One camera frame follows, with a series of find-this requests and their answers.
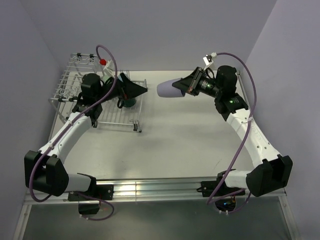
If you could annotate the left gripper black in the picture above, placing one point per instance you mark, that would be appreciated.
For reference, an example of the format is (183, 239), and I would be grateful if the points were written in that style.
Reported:
(127, 90)

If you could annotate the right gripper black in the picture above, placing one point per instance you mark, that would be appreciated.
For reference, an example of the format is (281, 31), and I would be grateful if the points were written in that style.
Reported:
(190, 83)

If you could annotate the dark green mug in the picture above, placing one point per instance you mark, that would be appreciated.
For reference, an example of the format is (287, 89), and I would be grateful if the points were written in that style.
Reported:
(126, 103)

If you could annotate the purple cup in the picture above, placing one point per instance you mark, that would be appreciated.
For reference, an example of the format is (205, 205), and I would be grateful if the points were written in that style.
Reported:
(167, 90)

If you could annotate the light green cup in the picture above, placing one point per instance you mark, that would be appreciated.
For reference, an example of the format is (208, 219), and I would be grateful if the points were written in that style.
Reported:
(107, 79)

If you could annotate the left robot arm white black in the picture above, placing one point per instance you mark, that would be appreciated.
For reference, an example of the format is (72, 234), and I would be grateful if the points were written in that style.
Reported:
(45, 174)

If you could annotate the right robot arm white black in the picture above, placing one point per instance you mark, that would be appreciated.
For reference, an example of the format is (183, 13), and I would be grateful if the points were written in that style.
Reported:
(271, 170)

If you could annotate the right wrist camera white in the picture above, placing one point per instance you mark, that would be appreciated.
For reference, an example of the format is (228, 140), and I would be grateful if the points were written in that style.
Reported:
(209, 60)

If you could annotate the silver wire dish rack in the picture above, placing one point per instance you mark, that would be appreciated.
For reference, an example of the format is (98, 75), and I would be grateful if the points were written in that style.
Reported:
(65, 95)

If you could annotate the aluminium rail frame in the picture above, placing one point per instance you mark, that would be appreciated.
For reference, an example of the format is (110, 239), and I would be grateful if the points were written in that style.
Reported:
(155, 173)

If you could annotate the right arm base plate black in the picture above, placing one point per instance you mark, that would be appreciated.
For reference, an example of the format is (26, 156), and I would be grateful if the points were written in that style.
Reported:
(207, 187)

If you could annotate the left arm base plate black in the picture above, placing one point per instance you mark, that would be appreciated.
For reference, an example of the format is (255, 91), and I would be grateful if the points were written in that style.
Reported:
(101, 192)

